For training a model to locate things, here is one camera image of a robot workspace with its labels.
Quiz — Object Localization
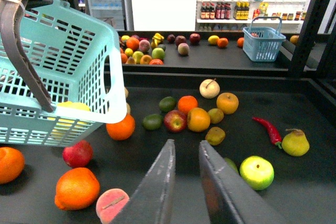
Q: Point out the bright green apple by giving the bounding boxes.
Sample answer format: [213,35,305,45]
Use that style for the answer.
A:
[239,156,275,191]

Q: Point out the light teal shopping basket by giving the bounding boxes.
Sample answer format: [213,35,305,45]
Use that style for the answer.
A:
[1,0,127,147]

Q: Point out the black metal display shelf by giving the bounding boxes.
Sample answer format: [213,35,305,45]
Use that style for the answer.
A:
[0,0,336,224]

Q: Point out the large orange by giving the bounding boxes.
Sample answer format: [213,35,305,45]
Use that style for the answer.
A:
[106,114,135,141]

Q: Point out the green avocado lime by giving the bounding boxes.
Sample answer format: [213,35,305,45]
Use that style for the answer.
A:
[224,157,239,174]

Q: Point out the green avocado middle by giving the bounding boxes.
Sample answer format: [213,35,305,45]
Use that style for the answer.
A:
[142,114,163,131]

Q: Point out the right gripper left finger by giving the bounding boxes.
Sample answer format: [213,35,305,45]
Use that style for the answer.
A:
[111,139,176,223]

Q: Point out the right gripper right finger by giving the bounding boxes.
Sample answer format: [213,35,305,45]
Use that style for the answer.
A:
[198,141,286,223]

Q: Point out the orange at left edge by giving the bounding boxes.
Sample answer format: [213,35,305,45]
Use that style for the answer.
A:
[1,147,25,185]

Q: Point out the small olive green fruit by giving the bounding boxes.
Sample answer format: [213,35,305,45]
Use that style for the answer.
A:
[207,108,224,124]

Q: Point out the yellow lemon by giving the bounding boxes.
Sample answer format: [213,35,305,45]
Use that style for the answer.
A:
[51,101,91,141]

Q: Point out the orange near white pear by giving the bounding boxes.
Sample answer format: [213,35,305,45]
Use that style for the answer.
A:
[177,95,198,115]

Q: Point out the small blue basket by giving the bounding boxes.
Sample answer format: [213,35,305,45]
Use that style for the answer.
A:
[243,16,286,62]

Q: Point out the red chili pepper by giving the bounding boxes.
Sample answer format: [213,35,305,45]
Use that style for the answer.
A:
[252,116,282,149]

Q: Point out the white pear with stem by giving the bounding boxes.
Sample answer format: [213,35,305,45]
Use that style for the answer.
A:
[199,78,221,99]

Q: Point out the yellow green pear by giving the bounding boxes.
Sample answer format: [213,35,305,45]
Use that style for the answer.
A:
[281,129,310,157]

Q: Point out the orange front left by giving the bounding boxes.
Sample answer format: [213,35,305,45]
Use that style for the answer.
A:
[55,167,100,210]

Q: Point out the red yellow apple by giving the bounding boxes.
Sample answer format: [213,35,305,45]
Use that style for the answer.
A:
[163,110,187,133]

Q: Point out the grey basket handle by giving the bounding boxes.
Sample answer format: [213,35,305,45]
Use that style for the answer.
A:
[1,0,54,112]

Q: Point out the large white pear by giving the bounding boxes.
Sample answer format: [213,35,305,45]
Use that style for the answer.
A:
[124,87,129,99]

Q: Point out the orange persimmon fruit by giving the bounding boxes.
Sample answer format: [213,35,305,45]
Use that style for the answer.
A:
[187,108,211,132]

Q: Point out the red apple left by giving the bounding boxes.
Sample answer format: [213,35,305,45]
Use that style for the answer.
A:
[62,140,93,168]

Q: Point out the pink peach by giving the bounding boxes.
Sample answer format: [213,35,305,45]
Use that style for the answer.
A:
[96,188,130,223]

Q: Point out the yellow orange apple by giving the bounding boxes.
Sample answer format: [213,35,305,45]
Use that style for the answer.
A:
[216,92,239,115]

